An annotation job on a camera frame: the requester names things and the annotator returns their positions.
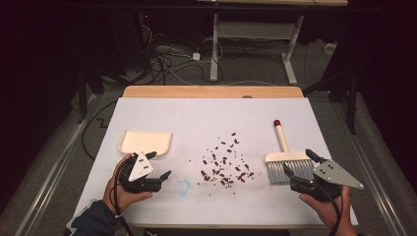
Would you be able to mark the red beans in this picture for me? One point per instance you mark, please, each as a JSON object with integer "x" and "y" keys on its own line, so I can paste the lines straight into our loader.
{"x": 224, "y": 161}

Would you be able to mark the cream brush with grey bristles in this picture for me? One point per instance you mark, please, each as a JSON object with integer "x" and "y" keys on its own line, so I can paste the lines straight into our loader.
{"x": 285, "y": 159}

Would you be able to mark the wooden table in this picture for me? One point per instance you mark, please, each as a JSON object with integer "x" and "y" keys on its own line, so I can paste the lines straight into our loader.
{"x": 196, "y": 91}

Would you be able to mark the black stand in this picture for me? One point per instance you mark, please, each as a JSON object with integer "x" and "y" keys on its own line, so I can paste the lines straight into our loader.
{"x": 82, "y": 95}
{"x": 352, "y": 105}

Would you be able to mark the white table frame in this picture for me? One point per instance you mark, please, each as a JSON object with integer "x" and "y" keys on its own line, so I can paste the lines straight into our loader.
{"x": 255, "y": 30}

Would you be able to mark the metal floor rail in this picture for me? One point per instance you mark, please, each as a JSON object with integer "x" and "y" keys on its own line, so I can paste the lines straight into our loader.
{"x": 370, "y": 177}
{"x": 55, "y": 170}

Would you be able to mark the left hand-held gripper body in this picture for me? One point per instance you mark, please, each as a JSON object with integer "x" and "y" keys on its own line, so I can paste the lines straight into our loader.
{"x": 139, "y": 168}

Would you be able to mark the cream dustpan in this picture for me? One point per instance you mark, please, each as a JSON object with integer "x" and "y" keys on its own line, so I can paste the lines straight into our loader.
{"x": 146, "y": 141}

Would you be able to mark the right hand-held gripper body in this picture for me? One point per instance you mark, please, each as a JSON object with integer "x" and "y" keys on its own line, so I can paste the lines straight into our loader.
{"x": 334, "y": 175}

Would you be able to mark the person's left hand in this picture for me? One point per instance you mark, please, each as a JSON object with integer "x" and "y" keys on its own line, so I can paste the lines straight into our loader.
{"x": 113, "y": 193}

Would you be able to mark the person's right hand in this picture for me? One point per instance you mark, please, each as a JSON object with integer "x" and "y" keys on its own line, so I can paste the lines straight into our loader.
{"x": 327, "y": 213}

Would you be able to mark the white power adapter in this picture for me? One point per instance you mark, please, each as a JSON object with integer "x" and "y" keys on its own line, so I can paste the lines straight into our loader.
{"x": 196, "y": 56}

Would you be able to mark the white table cover sheet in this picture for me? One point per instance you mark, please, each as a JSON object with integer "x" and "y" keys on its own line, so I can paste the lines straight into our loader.
{"x": 203, "y": 118}

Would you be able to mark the white box on floor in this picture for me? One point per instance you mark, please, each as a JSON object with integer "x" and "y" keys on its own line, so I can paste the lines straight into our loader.
{"x": 329, "y": 48}

